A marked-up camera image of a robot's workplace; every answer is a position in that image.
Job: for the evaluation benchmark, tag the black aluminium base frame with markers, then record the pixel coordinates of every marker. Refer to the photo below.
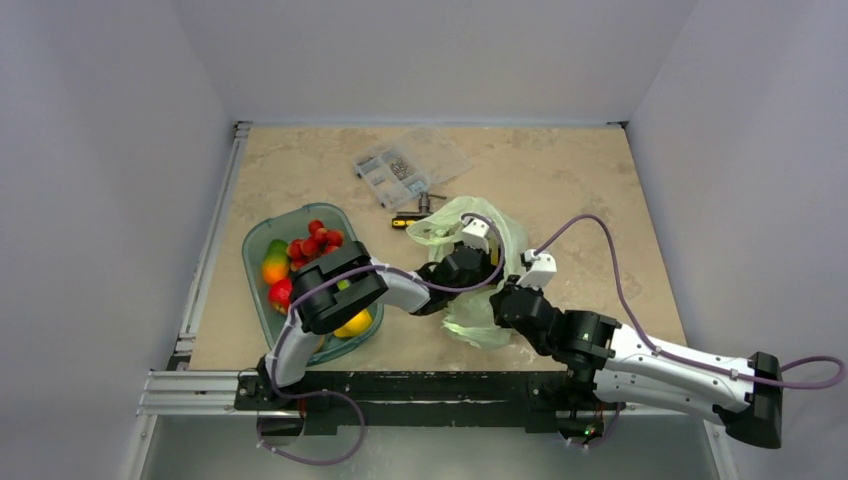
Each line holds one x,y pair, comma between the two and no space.
435,407

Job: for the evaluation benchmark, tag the green orange fake mango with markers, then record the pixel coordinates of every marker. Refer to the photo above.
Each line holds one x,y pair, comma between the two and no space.
275,265

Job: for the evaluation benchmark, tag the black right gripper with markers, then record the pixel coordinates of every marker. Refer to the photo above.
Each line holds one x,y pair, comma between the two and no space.
506,299

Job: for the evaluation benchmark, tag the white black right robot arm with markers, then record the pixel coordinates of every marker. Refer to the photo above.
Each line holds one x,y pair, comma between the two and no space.
740,394

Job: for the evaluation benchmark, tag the clear plastic screw box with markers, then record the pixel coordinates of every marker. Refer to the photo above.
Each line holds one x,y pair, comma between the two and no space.
400,169

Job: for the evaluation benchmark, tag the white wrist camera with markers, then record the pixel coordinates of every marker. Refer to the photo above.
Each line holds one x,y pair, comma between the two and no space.
476,233
539,269

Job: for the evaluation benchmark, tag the red fake lychee bunch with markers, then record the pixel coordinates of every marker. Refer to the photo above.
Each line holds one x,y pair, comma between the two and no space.
319,241

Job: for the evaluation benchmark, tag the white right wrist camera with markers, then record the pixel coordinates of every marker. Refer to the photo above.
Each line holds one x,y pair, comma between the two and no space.
539,269

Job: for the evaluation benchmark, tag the yellow black screwdriver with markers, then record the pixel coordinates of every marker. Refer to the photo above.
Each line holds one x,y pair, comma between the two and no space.
403,222

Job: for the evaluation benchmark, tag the teal plastic tray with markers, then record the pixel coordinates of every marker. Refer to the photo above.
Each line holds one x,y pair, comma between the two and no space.
288,227

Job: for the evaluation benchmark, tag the yellow fake lemon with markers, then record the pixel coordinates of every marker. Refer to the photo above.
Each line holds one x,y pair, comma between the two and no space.
356,326

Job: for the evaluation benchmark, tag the green plastic bag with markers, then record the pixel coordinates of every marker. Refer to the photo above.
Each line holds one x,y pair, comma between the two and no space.
469,317

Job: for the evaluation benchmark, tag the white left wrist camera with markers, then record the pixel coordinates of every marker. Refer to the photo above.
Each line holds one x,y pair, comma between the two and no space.
476,233

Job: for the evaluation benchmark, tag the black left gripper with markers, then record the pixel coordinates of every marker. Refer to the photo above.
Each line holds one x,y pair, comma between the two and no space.
489,270

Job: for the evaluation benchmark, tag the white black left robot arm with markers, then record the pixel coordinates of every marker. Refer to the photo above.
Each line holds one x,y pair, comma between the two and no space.
332,290

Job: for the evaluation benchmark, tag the red fake apple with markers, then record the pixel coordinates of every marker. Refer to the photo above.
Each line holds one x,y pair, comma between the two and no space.
279,295

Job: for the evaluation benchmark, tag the yellow green fake starfruit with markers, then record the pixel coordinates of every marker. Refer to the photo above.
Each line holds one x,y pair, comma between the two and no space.
495,253

